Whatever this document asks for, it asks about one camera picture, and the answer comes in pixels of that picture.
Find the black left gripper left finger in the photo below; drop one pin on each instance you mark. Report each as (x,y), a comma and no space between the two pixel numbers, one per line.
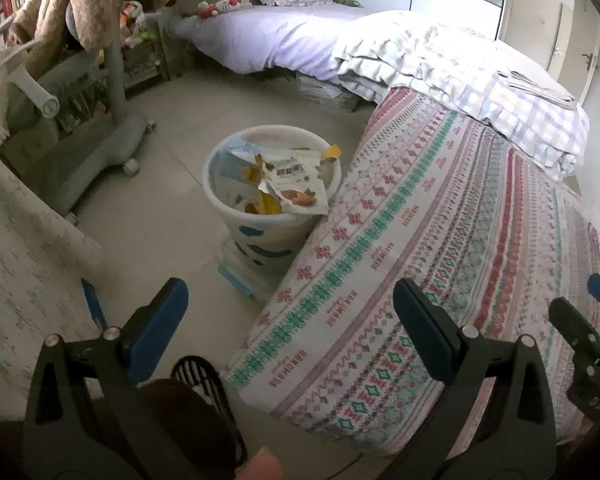
(86,418)

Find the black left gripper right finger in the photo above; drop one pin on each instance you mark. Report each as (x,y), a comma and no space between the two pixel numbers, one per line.
(494,418)

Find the white snack package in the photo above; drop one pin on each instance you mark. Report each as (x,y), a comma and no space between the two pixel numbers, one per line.
(293,177)

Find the light blue paper carton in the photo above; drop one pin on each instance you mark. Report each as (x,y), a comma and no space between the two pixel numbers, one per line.
(237,161)

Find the yellow snowflake snack bag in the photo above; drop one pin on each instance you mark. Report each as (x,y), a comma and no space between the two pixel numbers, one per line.
(265,205)

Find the yellow wrapper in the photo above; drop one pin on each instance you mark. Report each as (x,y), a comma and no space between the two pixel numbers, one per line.
(331,155)

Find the white plastic trash bin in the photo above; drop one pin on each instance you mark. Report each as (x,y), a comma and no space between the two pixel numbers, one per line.
(266,244)

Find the left hand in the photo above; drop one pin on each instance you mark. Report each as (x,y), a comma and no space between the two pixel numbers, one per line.
(263,466)

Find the black slipper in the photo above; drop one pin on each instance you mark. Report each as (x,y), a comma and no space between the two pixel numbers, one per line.
(193,408)

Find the white floral tablecloth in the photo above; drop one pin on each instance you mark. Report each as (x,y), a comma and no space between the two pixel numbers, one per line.
(43,259)

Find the patterned striped bed sheet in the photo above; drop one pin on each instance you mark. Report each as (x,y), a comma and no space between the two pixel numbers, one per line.
(436,197)

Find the folded grey striped cloth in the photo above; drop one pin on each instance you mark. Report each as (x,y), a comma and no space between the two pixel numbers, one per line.
(526,85)

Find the plaid purple white quilt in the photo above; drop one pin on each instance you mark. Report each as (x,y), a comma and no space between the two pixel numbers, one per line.
(459,69)

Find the cream door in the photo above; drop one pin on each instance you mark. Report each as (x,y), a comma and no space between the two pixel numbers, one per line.
(563,36)

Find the grey rolling chair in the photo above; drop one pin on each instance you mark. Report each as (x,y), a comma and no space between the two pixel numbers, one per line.
(71,124)

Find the green plush toy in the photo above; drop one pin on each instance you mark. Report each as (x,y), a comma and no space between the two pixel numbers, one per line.
(353,3)

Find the lavender bed mattress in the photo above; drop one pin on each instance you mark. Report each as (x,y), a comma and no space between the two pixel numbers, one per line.
(296,38)

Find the pile of plush toys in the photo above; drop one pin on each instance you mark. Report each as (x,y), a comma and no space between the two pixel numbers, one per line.
(133,25)

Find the brown fuzzy blanket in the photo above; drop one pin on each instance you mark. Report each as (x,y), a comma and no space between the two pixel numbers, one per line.
(75,0)

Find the red white plush toy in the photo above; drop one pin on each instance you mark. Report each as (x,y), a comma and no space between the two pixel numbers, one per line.
(210,10)

